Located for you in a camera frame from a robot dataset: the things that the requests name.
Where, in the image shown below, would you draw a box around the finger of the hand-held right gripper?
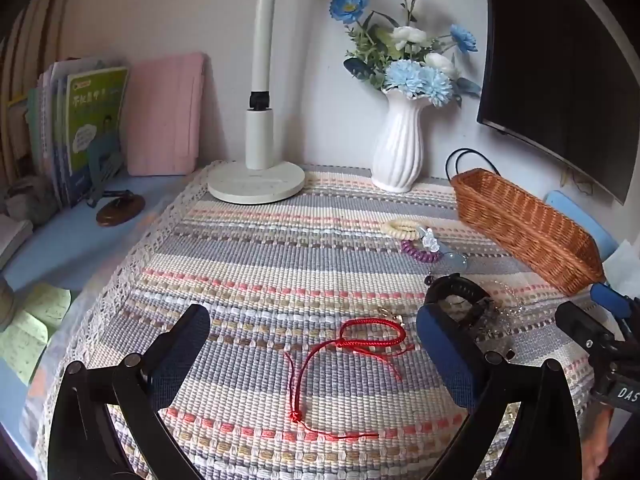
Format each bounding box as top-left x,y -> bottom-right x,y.
555,301 -> 627,362
590,282 -> 640,331

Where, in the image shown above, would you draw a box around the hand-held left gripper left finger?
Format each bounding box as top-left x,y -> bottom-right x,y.
47,304 -> 211,480

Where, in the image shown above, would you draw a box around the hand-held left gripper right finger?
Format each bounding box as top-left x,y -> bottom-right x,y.
416,305 -> 583,480

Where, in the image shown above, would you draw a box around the red string bracelet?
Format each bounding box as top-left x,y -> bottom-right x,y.
284,319 -> 416,442

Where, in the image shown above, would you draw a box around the brown wicker basket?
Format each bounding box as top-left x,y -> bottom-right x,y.
451,168 -> 606,295

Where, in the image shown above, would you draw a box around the cream beaded bracelet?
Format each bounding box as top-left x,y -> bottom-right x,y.
382,219 -> 426,242

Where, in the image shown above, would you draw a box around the person's right hand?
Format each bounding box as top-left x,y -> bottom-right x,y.
584,405 -> 617,480

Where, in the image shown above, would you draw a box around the white paper sheet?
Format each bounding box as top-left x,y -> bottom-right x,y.
602,241 -> 640,302

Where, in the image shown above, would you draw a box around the light blue pad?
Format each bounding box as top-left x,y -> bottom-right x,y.
545,190 -> 621,262

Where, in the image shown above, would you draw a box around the striped woven table mat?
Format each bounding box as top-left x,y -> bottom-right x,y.
35,160 -> 603,480

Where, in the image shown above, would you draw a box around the green paper notes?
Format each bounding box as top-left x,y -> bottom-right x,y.
0,284 -> 72,386

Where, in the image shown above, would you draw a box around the brown wooden round stand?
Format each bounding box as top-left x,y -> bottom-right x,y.
96,190 -> 147,227

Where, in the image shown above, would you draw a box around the blue metal bookend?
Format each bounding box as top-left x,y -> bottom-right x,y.
85,135 -> 127,207

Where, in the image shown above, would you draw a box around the white desk lamp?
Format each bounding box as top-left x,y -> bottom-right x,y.
207,0 -> 306,205

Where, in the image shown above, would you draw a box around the grey fuzzy object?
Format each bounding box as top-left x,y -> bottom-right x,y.
5,175 -> 57,226

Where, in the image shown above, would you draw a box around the white ribbed vase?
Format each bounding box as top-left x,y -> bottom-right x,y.
371,87 -> 435,192

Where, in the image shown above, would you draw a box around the pink folder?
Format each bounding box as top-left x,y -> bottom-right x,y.
125,52 -> 211,177

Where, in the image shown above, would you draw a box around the black curved monitor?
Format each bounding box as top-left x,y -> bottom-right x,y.
476,0 -> 640,206

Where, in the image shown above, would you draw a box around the row of books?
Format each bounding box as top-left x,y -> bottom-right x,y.
27,57 -> 130,208

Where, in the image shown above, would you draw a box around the blue and white artificial flowers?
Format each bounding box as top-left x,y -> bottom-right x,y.
329,0 -> 483,108

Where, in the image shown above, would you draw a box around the gold charm bracelet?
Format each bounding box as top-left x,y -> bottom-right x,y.
376,307 -> 410,327

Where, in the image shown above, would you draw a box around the silver chain necklace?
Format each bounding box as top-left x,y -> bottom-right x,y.
477,284 -> 532,358

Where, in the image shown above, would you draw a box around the purple beaded bracelet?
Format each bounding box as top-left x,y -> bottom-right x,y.
400,240 -> 444,265

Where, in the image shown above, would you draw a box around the black cable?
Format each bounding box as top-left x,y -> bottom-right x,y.
445,148 -> 501,182

